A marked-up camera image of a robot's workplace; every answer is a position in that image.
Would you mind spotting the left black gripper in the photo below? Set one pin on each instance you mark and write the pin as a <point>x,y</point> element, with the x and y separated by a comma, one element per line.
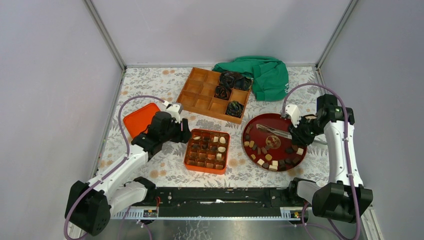
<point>184,136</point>

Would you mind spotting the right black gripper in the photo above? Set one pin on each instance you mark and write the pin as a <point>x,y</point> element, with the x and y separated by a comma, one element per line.
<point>298,138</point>

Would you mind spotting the orange chocolate box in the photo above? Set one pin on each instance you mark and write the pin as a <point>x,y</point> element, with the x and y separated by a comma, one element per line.
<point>200,155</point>

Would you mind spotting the orange box lid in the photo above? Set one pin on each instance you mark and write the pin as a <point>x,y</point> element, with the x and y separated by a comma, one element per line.
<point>138,121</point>

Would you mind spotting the red round plate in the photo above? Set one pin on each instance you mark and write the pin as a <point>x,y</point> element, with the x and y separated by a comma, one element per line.
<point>268,151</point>

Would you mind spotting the metal serving tongs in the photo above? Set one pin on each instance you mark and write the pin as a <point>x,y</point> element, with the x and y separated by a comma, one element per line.
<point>275,131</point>

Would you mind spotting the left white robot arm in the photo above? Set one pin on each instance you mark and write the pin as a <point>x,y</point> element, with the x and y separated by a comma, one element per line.
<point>91,204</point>

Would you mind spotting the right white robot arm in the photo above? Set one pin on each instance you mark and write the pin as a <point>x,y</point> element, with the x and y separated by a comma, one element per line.
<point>344,198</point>

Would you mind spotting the wooden compartment organizer tray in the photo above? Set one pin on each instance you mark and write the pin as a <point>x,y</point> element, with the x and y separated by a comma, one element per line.
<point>198,96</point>

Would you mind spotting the floral table mat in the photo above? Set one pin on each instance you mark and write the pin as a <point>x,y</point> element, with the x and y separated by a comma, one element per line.
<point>140,86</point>

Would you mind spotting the dark rolled fabric front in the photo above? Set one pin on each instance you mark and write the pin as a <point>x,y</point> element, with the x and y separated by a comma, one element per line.
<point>235,109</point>

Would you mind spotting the dark rolled fabric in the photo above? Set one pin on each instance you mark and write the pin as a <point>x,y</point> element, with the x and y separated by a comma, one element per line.
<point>235,80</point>
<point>222,92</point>
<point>235,109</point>

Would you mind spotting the dark rolled fabric middle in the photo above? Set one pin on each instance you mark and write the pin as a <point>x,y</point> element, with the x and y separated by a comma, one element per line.
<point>222,92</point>

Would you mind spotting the dark rolled fabric back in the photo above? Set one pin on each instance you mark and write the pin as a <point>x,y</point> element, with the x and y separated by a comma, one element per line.
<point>235,80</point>

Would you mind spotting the green cloth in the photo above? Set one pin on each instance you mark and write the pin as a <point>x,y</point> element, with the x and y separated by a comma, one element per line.
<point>270,75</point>

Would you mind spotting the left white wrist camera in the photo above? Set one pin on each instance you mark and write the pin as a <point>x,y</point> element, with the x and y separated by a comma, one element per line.
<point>174,109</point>

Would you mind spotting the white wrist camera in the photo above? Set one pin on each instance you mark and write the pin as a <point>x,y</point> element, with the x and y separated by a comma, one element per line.
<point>292,112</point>
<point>174,109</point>

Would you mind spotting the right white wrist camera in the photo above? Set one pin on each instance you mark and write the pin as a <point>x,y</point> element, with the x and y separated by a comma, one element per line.
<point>292,112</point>

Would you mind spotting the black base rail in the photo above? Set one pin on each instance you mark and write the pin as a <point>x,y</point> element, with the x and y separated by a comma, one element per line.
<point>218,202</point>

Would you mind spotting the aluminium frame rail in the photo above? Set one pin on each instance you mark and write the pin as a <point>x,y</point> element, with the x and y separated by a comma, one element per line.
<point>297,217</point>

